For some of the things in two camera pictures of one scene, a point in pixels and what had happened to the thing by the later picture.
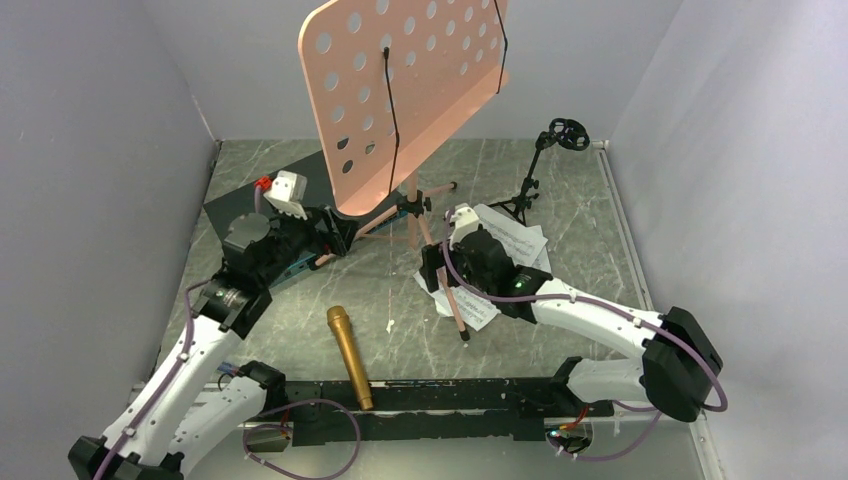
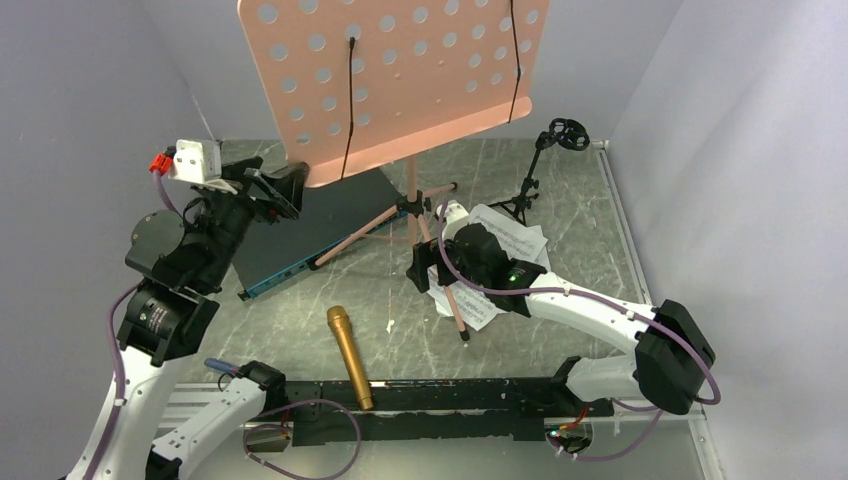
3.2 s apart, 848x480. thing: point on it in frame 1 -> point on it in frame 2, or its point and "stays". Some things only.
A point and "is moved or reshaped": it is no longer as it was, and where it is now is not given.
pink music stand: (390, 80) is moved or reshaped
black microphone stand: (564, 131) stays
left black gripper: (337, 233) -> (284, 190)
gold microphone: (338, 317) stays
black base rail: (428, 412) stays
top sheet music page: (524, 243) stays
